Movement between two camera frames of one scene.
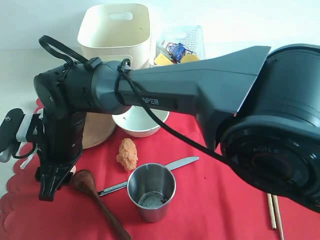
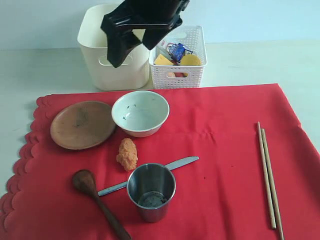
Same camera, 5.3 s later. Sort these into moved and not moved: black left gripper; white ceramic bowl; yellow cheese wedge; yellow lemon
Moved: black left gripper
Not moved: yellow cheese wedge; white ceramic bowl; yellow lemon
